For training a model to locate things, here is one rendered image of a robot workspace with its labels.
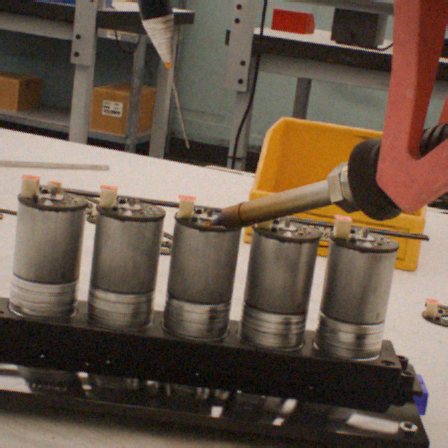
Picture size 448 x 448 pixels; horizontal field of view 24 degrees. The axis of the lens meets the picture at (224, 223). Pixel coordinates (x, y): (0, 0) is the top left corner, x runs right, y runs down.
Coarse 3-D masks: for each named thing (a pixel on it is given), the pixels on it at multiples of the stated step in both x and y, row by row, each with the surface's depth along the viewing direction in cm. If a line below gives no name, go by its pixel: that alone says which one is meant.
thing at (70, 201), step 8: (40, 192) 38; (48, 192) 38; (64, 192) 39; (24, 200) 37; (32, 200) 37; (40, 200) 37; (64, 200) 37; (72, 200) 38; (80, 200) 38; (48, 208) 36; (56, 208) 36; (64, 208) 37; (72, 208) 37; (80, 208) 37
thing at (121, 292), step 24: (96, 216) 37; (96, 240) 37; (120, 240) 37; (144, 240) 37; (96, 264) 37; (120, 264) 37; (144, 264) 37; (96, 288) 38; (120, 288) 37; (144, 288) 37; (96, 312) 38; (120, 312) 37; (144, 312) 38
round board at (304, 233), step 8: (296, 224) 39; (256, 232) 37; (264, 232) 37; (272, 232) 37; (280, 232) 37; (296, 232) 37; (304, 232) 38; (312, 232) 38; (320, 232) 38; (288, 240) 37; (296, 240) 37; (304, 240) 37; (312, 240) 37
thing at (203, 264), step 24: (216, 216) 38; (192, 240) 37; (216, 240) 37; (240, 240) 38; (192, 264) 37; (216, 264) 37; (168, 288) 38; (192, 288) 37; (216, 288) 37; (168, 312) 38; (192, 312) 37; (216, 312) 37; (192, 336) 37; (216, 336) 38
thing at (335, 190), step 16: (336, 176) 32; (288, 192) 34; (304, 192) 33; (320, 192) 32; (336, 192) 32; (224, 208) 36; (240, 208) 35; (256, 208) 35; (272, 208) 34; (288, 208) 34; (304, 208) 33; (352, 208) 32; (224, 224) 36; (240, 224) 35
